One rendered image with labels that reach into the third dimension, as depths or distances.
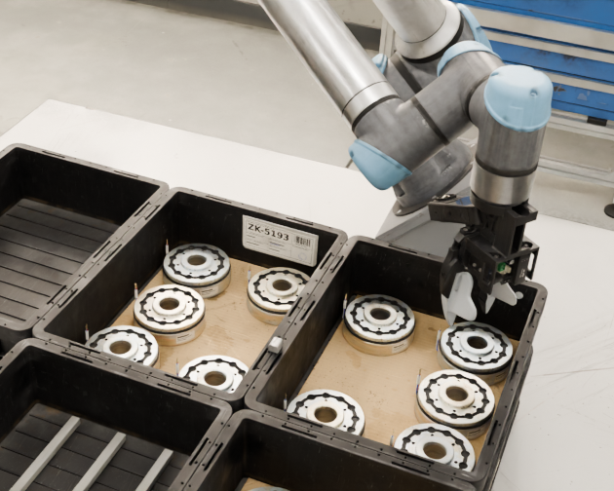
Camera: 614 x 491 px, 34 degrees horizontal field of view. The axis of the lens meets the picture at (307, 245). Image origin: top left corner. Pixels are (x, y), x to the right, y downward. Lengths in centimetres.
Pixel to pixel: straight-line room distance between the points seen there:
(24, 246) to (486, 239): 76
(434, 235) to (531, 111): 57
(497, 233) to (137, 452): 52
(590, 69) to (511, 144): 207
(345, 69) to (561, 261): 77
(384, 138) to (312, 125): 245
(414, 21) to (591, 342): 61
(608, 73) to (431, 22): 167
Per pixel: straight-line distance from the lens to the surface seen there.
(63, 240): 167
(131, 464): 129
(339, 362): 142
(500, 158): 118
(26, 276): 160
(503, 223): 123
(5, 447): 134
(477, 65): 124
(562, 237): 199
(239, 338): 145
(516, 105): 115
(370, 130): 126
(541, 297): 143
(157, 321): 144
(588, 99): 327
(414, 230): 169
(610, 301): 185
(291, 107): 381
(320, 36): 131
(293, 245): 154
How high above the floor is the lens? 179
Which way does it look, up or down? 36 degrees down
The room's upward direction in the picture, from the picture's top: 4 degrees clockwise
